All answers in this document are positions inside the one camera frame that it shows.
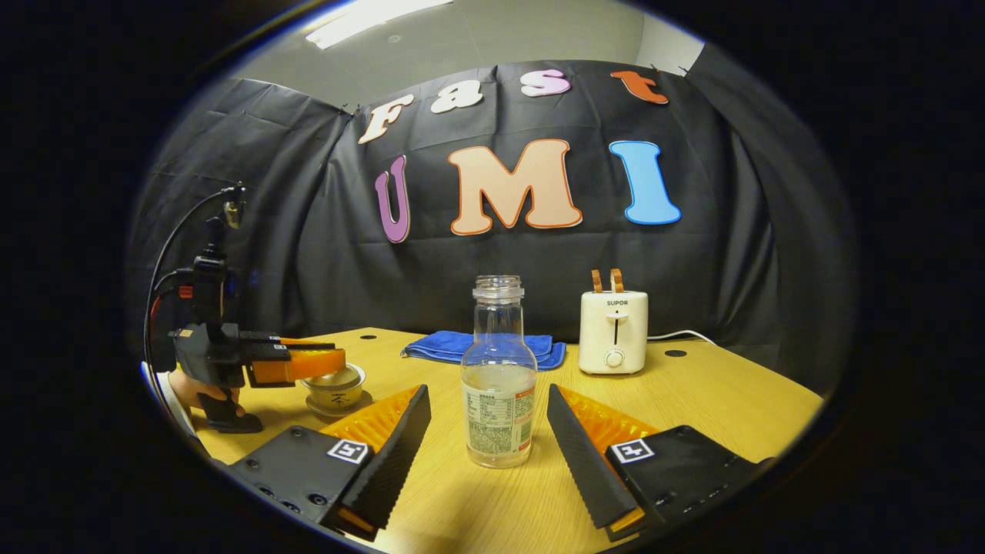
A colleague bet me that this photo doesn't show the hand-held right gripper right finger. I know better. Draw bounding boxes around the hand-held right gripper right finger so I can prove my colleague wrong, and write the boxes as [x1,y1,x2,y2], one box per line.
[547,384,778,542]

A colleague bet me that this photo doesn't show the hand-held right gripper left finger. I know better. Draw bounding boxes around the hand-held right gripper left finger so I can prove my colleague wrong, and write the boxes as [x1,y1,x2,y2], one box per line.
[228,384,433,542]

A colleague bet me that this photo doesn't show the beige teacup lid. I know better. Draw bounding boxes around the beige teacup lid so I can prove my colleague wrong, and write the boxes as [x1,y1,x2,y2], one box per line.
[302,365,365,389]

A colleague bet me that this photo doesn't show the beige ceramic teacup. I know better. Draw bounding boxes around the beige ceramic teacup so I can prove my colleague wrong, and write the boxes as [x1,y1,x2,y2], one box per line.
[307,382,366,411]

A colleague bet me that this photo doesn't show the clear plastic water bottle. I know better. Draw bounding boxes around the clear plastic water bottle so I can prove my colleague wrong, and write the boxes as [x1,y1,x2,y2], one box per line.
[461,275,538,469]

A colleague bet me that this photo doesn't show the black backdrop cloth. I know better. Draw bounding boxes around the black backdrop cloth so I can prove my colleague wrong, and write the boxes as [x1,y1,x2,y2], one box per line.
[135,42,856,393]

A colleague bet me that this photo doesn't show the folded blue towel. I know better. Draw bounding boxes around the folded blue towel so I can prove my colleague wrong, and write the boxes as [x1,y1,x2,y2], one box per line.
[401,331,567,372]

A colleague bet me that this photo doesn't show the white toaster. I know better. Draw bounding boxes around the white toaster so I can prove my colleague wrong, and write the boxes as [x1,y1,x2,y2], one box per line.
[579,290,649,375]

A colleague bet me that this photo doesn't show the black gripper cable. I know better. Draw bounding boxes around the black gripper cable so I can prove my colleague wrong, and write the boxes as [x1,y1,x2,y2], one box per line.
[143,187,232,401]

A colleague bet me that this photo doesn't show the white toaster cable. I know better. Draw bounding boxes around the white toaster cable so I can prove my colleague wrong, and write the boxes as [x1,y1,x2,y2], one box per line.
[646,329,716,345]

